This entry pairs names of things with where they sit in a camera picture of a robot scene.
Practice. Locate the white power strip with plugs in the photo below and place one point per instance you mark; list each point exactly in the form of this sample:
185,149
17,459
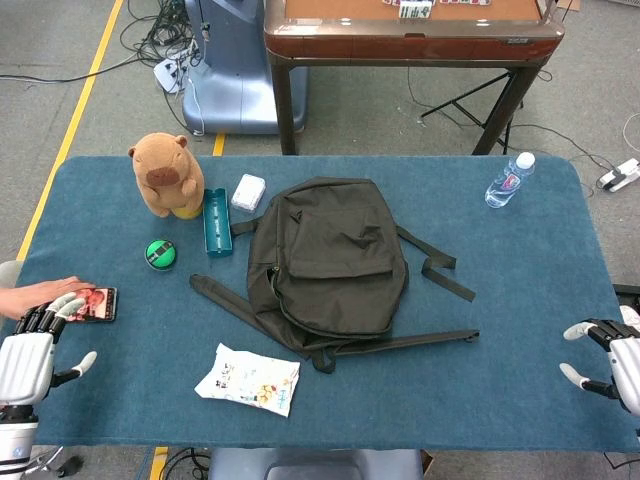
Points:
167,72

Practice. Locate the brown capybara plush toy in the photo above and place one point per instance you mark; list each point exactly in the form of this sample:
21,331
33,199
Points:
162,172

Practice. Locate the yellow cup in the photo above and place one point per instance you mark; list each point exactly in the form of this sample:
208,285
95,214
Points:
190,212

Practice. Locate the blue grey machine pedestal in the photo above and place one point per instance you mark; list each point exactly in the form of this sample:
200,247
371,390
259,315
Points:
235,75

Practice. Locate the teal open pencil box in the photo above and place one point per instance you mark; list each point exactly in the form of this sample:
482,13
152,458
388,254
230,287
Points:
218,225

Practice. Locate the blue felt table cloth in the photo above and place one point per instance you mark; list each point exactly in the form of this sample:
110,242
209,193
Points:
475,350

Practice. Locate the green black ball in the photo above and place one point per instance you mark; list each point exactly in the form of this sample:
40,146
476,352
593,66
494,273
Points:
160,255

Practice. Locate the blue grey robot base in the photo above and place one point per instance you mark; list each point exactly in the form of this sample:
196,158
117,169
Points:
315,465

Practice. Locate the white shoe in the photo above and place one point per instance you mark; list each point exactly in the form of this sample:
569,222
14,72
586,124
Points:
631,317

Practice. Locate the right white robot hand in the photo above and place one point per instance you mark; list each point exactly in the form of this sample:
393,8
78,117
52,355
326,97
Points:
627,365

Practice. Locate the white clear card box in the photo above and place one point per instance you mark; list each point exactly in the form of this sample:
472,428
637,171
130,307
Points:
248,192

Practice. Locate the black fabric backpack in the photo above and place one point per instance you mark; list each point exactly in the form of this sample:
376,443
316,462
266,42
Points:
325,250

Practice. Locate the mahjong tile row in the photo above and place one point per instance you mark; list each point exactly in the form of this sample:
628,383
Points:
415,9

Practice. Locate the bare person hand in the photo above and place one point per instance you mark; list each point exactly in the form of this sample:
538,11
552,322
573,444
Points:
30,297

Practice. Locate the black smartphone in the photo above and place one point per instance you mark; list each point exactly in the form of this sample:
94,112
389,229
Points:
102,305

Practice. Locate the white power strip black plug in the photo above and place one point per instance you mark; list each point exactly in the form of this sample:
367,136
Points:
622,175

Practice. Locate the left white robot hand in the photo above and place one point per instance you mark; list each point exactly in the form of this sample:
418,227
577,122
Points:
25,365

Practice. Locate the clear plastic water bottle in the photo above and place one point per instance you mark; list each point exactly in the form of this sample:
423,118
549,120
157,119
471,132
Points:
505,185

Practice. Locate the brown mahjong table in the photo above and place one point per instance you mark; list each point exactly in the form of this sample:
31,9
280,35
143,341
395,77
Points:
410,37

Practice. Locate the white printed snack bag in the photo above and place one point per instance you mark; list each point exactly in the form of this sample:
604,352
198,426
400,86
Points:
247,380

